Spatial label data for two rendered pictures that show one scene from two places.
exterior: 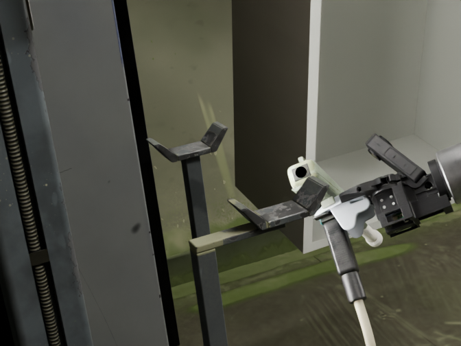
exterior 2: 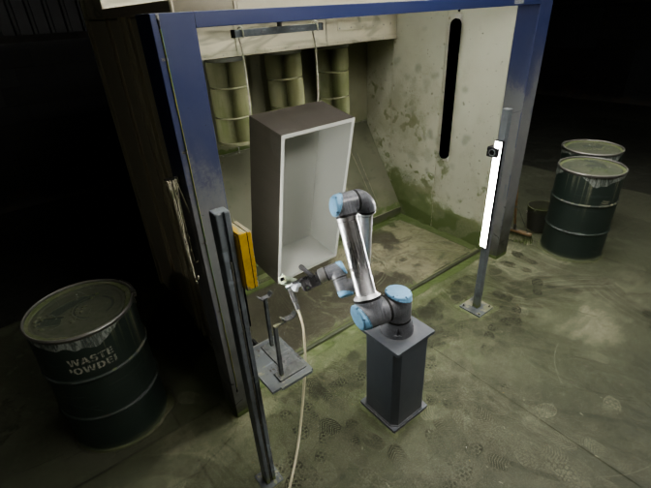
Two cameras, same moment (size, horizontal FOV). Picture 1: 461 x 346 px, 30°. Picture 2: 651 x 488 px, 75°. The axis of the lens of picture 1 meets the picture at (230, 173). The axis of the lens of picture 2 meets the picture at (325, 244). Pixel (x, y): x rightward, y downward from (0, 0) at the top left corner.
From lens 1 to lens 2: 122 cm
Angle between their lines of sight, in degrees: 16
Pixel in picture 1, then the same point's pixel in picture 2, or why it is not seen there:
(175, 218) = not seen: hidden behind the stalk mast
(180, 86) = not seen: hidden behind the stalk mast
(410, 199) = (310, 282)
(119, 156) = not seen: hidden behind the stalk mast
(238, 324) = (254, 301)
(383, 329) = (302, 299)
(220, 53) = (239, 200)
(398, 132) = (305, 235)
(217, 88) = (238, 214)
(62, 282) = (247, 334)
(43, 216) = (245, 323)
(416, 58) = (310, 212)
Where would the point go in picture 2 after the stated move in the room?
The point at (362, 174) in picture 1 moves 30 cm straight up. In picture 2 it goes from (294, 252) to (291, 220)
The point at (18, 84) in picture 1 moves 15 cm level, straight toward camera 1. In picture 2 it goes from (241, 303) to (255, 322)
